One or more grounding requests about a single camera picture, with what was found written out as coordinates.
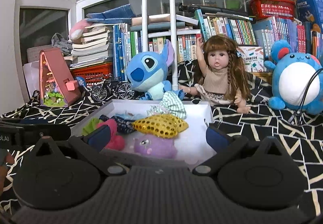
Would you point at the black white patterned cloth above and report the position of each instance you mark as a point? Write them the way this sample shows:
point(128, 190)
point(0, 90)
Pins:
point(303, 143)

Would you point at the white illustrated box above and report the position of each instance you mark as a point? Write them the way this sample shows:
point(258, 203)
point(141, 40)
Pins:
point(253, 57)

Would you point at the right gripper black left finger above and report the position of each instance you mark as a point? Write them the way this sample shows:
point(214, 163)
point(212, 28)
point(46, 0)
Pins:
point(88, 149)

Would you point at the white pipe rack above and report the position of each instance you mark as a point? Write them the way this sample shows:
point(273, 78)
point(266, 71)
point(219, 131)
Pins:
point(172, 32)

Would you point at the orange plastic crate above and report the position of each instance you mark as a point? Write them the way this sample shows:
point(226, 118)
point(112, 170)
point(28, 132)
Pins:
point(95, 73)

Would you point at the row of blue upright books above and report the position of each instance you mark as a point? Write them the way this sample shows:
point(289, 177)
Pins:
point(127, 42)

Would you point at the stack of horizontal books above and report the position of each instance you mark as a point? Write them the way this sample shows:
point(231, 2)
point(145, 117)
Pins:
point(94, 46)

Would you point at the row of colourful books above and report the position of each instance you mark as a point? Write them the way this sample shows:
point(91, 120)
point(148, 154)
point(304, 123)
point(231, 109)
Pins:
point(263, 33)

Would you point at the blue folded folder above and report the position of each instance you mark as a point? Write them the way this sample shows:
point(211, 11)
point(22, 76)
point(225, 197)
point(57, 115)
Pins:
point(121, 14)

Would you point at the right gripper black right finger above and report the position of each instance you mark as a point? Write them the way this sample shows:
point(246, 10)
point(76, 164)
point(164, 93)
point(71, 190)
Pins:
point(226, 148)

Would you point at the pink green scrunchie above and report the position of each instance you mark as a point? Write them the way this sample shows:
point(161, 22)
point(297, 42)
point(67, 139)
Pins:
point(111, 133)

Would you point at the red plastic basket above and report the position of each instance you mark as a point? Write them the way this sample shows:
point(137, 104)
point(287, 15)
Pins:
point(263, 9)

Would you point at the pink white plush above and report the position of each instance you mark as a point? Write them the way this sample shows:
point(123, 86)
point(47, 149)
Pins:
point(77, 30)

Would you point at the green white striped cloth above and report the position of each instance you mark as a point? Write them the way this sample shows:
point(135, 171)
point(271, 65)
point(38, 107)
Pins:
point(170, 104)

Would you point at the miniature black bicycle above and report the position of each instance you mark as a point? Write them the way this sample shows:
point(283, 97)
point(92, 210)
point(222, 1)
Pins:
point(111, 87)

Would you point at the brown-haired baby doll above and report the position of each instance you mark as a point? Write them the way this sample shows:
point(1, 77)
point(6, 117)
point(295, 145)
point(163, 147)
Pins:
point(221, 74)

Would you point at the grey crumpled cloth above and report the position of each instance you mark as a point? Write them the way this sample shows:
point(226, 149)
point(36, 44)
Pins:
point(60, 42)

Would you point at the pink triangular miniature house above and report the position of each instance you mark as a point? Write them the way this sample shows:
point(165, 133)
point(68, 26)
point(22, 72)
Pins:
point(57, 87)

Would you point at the blue cardboard box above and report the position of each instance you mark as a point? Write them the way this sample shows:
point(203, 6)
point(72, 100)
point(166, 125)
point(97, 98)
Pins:
point(310, 11)

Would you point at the blue Stitch plush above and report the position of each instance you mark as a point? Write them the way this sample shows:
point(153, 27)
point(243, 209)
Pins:
point(147, 73)

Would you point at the purple plush toy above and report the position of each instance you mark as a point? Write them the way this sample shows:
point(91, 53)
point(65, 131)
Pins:
point(153, 146)

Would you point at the blue round white-belly plush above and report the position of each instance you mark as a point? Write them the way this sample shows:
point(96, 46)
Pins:
point(296, 82)

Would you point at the dark blue patterned scrunchie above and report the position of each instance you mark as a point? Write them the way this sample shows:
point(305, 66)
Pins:
point(123, 121)

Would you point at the white shallow cardboard box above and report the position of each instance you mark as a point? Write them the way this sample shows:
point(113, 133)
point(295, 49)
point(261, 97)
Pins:
point(191, 145)

